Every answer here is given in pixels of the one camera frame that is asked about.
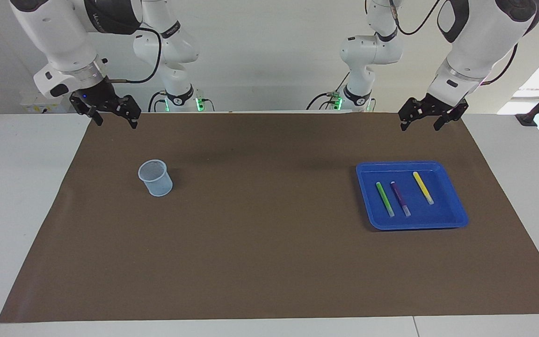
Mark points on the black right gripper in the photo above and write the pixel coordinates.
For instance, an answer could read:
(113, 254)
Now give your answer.
(96, 96)

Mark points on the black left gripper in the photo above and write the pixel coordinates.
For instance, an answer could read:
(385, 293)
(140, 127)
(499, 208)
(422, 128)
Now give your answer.
(438, 106)

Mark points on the yellow pen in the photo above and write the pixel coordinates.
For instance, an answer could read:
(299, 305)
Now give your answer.
(423, 187)

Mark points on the purple pen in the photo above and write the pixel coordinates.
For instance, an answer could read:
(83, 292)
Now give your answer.
(400, 198)

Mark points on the green pen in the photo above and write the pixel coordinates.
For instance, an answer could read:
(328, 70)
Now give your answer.
(384, 199)

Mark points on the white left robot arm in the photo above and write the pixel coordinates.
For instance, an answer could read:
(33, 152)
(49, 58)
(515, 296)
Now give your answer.
(480, 37)

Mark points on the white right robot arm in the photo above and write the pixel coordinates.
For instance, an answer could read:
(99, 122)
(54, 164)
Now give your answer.
(49, 28)

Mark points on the white socket box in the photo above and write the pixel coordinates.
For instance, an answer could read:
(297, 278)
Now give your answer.
(45, 102)

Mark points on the clear plastic cup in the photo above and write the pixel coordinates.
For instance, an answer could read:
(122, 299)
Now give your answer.
(157, 182)

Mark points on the green lit base connector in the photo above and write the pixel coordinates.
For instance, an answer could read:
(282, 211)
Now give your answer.
(200, 104)
(336, 100)

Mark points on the blue plastic tray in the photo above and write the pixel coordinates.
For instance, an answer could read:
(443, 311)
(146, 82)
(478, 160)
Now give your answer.
(442, 210)

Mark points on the brown table mat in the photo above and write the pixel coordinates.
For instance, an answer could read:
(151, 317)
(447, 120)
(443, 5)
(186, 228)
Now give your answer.
(269, 262)

